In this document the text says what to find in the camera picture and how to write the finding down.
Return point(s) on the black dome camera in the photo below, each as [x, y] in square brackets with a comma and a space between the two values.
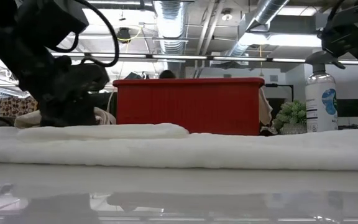
[123, 35]

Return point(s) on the small potted green plant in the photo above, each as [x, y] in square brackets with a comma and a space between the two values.
[291, 113]

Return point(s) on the white spray bottle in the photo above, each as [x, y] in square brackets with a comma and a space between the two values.
[320, 105]

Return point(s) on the white lace shirt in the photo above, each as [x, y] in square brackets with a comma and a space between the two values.
[179, 149]

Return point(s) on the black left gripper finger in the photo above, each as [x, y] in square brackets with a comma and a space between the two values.
[68, 113]

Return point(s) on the long LED light bar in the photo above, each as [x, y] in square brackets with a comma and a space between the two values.
[179, 57]

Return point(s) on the small white cloth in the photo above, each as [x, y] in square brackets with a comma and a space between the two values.
[264, 107]

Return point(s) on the silver ventilation duct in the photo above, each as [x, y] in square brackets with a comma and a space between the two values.
[169, 25]
[269, 9]

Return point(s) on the red plastic laundry bin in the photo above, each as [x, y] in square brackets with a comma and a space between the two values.
[191, 105]

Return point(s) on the black background monitor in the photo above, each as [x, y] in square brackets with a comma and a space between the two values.
[351, 108]

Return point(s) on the brown floral patterned fabric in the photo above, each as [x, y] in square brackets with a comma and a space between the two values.
[14, 107]

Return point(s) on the black box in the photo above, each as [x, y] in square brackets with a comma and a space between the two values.
[104, 102]

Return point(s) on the cream canvas tote bag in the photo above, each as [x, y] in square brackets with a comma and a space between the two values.
[26, 119]

